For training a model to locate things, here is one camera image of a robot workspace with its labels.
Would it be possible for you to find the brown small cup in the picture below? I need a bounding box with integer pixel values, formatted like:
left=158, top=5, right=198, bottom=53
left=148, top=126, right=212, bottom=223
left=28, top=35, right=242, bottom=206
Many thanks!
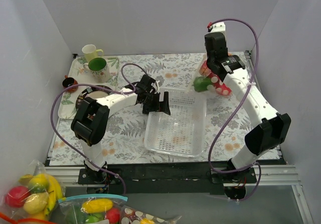
left=62, top=75, right=78, bottom=93

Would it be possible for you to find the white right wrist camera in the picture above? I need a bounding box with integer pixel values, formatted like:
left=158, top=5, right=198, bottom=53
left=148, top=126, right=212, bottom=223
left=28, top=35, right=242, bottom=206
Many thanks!
left=207, top=22, right=226, bottom=36

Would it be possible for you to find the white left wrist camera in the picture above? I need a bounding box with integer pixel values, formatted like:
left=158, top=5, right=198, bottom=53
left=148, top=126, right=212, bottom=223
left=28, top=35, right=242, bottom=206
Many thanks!
left=151, top=81, right=160, bottom=93

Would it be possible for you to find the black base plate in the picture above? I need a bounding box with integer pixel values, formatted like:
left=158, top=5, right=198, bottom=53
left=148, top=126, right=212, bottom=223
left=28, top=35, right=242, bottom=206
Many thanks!
left=77, top=162, right=257, bottom=195

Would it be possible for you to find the floral tray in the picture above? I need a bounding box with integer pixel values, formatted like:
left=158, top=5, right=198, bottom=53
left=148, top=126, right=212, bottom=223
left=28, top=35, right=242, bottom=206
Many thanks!
left=58, top=56, right=119, bottom=119

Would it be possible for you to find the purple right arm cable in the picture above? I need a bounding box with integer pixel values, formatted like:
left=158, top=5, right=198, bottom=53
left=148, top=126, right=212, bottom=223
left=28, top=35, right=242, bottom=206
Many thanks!
left=207, top=18, right=261, bottom=201

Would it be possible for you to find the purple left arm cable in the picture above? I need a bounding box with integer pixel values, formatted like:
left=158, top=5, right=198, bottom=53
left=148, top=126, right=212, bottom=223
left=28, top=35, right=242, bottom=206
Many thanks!
left=50, top=63, right=155, bottom=196

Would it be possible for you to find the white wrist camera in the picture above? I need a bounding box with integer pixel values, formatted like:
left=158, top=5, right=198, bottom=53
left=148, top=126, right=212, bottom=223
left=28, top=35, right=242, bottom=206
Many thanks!
left=151, top=81, right=160, bottom=93
left=207, top=22, right=226, bottom=36

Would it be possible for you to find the floral table mat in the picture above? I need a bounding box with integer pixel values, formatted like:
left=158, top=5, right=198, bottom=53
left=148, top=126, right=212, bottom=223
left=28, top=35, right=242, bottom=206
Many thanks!
left=47, top=52, right=281, bottom=165

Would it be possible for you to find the white plastic basket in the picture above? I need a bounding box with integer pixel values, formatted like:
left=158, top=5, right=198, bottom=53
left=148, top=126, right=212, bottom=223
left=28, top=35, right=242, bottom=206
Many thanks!
left=143, top=87, right=207, bottom=158

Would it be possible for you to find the floral mug green inside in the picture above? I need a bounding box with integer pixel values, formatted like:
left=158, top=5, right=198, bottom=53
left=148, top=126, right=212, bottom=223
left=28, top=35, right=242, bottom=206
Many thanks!
left=83, top=57, right=111, bottom=83

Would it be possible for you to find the green fake pepper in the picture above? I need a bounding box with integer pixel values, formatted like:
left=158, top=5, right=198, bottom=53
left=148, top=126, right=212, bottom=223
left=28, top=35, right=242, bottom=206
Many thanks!
left=193, top=76, right=212, bottom=92

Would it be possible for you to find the round black rimmed plate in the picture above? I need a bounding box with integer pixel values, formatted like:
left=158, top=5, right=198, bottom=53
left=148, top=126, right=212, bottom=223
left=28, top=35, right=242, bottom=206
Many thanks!
left=75, top=85, right=111, bottom=110

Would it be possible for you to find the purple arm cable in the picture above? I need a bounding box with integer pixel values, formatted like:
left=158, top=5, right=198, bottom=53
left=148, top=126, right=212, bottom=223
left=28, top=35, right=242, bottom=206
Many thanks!
left=50, top=63, right=155, bottom=196
left=207, top=18, right=261, bottom=201

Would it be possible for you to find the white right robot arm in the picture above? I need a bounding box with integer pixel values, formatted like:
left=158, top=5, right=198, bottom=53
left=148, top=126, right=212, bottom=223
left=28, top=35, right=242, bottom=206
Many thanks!
left=205, top=32, right=291, bottom=183

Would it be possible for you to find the blue zip bag of fruit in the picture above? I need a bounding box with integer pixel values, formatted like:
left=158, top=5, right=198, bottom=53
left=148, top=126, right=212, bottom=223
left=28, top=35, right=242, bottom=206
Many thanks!
left=58, top=194, right=128, bottom=223

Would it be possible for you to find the polka dot spare bag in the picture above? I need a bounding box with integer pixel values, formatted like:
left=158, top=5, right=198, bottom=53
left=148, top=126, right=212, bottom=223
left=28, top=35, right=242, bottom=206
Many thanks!
left=119, top=205, right=182, bottom=224

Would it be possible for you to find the bag of yellow fruit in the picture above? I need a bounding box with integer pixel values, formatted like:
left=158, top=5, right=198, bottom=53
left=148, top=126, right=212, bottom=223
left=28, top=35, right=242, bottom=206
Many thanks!
left=1, top=160, right=66, bottom=223

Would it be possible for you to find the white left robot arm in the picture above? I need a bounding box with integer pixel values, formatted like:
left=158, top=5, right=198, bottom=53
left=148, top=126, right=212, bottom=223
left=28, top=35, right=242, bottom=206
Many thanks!
left=71, top=74, right=171, bottom=184

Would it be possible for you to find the pale yellow mug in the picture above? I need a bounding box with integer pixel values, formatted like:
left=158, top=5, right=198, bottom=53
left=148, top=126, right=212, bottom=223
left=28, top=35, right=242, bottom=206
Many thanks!
left=82, top=44, right=104, bottom=63

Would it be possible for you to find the polka dot zip bag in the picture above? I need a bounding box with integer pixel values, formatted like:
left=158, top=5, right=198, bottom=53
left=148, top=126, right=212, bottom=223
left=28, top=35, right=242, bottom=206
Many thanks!
left=197, top=54, right=232, bottom=96

